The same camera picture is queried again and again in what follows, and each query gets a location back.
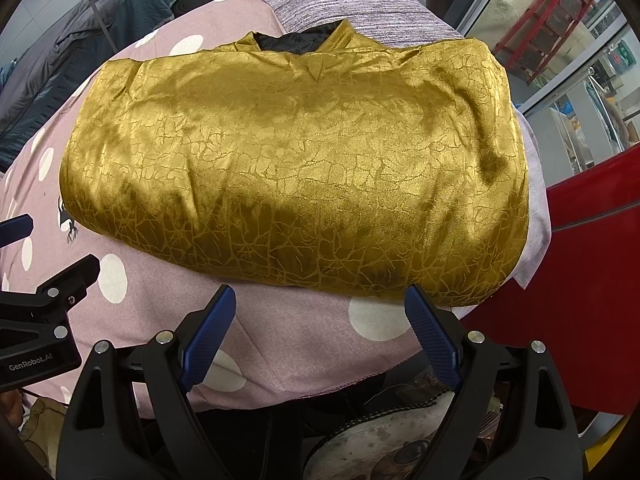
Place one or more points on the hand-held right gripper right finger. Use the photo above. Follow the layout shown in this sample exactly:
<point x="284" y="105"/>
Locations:
<point x="432" y="340"/>

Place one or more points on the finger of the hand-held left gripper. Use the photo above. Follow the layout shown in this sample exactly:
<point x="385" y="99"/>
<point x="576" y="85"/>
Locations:
<point x="65" y="277"/>
<point x="15" y="230"/>

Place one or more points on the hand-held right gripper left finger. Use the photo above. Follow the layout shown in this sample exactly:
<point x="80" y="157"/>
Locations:
<point x="207" y="340"/>

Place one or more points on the gold padded jacket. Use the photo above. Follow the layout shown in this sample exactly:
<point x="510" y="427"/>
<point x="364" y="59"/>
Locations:
<point x="300" y="175"/>

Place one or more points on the pink polka dot bedsheet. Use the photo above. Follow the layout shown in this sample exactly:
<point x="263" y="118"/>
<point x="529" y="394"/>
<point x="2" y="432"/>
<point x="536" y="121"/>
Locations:
<point x="280" y="340"/>

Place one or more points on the printed dark garment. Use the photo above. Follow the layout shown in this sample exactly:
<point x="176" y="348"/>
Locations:
<point x="390" y="440"/>

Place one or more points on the red glossy panel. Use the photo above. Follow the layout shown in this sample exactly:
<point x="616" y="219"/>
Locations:
<point x="590" y="270"/>

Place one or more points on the red metal rack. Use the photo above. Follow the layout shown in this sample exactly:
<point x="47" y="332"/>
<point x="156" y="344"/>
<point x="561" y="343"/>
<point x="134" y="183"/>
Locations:
<point x="550" y="20"/>

